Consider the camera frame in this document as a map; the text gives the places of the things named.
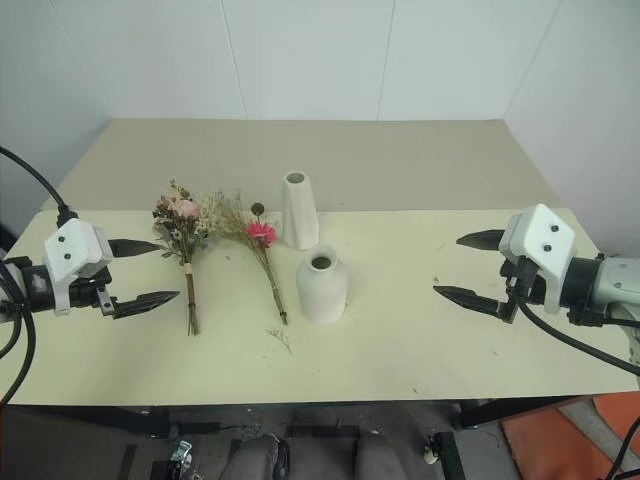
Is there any dried bouquet with pale rose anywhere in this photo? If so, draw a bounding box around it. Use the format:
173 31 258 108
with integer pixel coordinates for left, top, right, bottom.
151 178 212 337

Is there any tall slanted white vase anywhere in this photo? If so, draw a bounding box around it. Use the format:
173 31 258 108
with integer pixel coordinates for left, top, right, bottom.
281 170 321 250

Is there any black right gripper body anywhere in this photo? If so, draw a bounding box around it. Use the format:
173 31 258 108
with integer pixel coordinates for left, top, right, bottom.
499 256 547 325

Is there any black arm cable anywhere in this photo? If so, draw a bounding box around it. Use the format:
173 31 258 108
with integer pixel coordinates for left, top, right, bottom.
518 299 640 375
0 259 37 397
0 146 80 227

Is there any orange floor mat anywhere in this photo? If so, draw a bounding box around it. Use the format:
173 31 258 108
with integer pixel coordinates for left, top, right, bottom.
499 391 640 480

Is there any dried bouquet with pink gerbera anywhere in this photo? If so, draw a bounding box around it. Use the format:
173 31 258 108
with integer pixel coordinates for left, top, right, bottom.
198 186 291 327

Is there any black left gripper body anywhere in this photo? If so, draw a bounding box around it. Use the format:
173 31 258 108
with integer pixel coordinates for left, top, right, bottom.
68 268 121 319

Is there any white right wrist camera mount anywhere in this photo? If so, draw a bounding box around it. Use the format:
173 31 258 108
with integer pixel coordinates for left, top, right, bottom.
499 203 584 316

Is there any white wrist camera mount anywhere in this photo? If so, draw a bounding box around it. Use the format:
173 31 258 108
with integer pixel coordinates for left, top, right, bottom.
43 217 114 317
499 203 584 316

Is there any silver caster wheel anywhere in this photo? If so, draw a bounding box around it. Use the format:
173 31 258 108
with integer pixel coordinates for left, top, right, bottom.
168 439 195 477

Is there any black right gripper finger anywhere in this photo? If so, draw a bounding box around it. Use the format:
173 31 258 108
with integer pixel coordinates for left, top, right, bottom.
432 284 502 317
455 228 509 253

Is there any black table frame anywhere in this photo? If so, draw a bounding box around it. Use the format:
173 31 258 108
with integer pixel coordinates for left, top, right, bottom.
0 392 596 480

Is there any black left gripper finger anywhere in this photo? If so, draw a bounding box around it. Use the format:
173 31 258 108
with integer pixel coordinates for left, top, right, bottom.
108 238 167 261
112 290 182 321

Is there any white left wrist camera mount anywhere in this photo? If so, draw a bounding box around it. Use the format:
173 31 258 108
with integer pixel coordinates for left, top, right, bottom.
43 217 114 317

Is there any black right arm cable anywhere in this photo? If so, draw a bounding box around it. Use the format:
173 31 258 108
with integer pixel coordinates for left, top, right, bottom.
518 299 640 375

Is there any thin black hanging cable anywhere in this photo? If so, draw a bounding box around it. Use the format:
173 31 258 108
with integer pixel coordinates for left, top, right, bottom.
606 379 640 480

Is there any round white bottle vase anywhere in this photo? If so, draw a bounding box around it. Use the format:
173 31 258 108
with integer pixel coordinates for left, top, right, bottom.
295 244 349 325

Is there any small loose dried sprig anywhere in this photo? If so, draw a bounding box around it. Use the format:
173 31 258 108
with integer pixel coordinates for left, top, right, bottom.
264 326 294 355

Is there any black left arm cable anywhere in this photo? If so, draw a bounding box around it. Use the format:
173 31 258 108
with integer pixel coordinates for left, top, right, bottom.
0 259 37 397
0 146 80 227

